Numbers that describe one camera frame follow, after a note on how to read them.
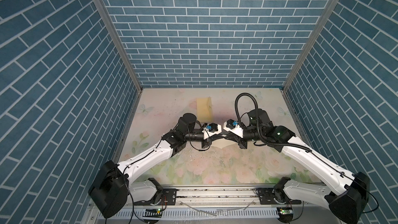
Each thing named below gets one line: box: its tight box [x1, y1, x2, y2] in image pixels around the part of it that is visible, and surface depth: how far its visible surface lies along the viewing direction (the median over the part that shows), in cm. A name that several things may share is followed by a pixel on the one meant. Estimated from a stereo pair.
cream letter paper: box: [211, 137, 237, 149], surface depth 72 cm
